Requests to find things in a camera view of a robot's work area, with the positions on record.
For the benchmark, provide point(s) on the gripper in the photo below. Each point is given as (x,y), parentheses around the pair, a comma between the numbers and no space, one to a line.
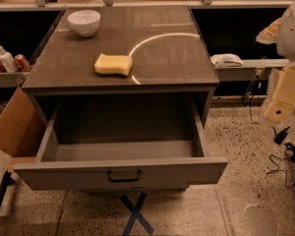
(292,36)

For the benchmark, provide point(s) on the grey top drawer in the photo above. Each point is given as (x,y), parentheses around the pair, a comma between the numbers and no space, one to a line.
(157,144)

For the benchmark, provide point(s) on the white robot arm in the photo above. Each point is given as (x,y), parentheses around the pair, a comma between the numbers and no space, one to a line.
(282,33)

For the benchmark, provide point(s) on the grey drawer cabinet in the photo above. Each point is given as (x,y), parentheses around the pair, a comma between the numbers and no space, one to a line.
(168,55)

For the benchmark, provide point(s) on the black power adapter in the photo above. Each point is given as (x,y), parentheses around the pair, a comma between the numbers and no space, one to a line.
(280,137)

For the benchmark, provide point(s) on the folded white cloth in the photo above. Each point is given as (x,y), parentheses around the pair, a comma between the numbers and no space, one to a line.
(226,60)

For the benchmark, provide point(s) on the yellow sponge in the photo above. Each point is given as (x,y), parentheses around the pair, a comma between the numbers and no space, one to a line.
(113,64)

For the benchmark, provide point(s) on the white ceramic bowl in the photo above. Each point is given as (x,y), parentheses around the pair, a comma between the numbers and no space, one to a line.
(84,22)

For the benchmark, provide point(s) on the red soda can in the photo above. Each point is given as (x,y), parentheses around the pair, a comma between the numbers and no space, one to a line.
(23,63)

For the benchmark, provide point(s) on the brown cardboard box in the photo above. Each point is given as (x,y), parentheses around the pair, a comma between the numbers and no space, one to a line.
(21,129)

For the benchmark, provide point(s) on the white pump bottle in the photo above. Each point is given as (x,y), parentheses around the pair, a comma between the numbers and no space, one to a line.
(7,60)

